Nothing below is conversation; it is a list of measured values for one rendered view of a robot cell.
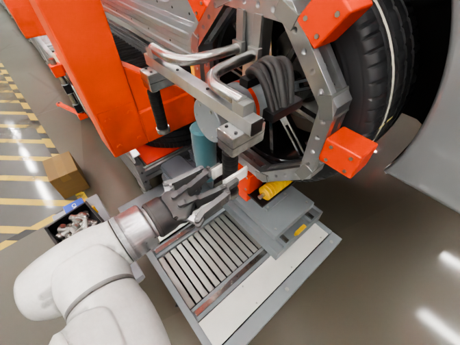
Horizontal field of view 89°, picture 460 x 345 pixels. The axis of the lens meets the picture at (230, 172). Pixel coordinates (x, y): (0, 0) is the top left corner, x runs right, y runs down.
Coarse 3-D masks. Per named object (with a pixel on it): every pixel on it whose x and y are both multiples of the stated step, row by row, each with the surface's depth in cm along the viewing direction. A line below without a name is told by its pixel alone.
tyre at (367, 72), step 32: (384, 0) 49; (352, 32) 47; (384, 32) 48; (416, 32) 55; (352, 64) 49; (384, 64) 48; (416, 64) 58; (352, 96) 53; (384, 96) 51; (352, 128) 57; (384, 128) 62
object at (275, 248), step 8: (224, 208) 134; (232, 208) 126; (312, 208) 128; (232, 216) 131; (240, 216) 122; (248, 216) 125; (304, 216) 122; (312, 216) 121; (240, 224) 127; (248, 224) 122; (256, 224) 122; (296, 224) 122; (304, 224) 122; (312, 224) 125; (248, 232) 123; (256, 232) 116; (264, 232) 119; (288, 232) 119; (296, 232) 115; (304, 232) 122; (256, 240) 121; (264, 240) 113; (272, 240) 116; (280, 240) 113; (288, 240) 112; (264, 248) 118; (272, 248) 110; (280, 248) 113; (272, 256) 114
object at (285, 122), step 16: (224, 32) 75; (272, 32) 64; (272, 48) 66; (224, 80) 90; (304, 80) 63; (304, 112) 68; (272, 128) 82; (288, 128) 77; (256, 144) 93; (272, 144) 86; (288, 144) 92; (304, 144) 76; (288, 160) 81
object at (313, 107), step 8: (280, 40) 82; (288, 40) 80; (280, 48) 84; (288, 48) 81; (296, 56) 75; (296, 64) 77; (304, 96) 80; (312, 96) 83; (304, 104) 87; (312, 104) 85; (296, 112) 92
